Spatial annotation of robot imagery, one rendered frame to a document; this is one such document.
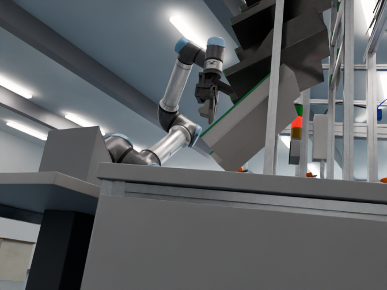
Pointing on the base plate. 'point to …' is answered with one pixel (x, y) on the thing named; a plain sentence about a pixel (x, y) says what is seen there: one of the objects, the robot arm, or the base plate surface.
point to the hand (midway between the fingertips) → (211, 121)
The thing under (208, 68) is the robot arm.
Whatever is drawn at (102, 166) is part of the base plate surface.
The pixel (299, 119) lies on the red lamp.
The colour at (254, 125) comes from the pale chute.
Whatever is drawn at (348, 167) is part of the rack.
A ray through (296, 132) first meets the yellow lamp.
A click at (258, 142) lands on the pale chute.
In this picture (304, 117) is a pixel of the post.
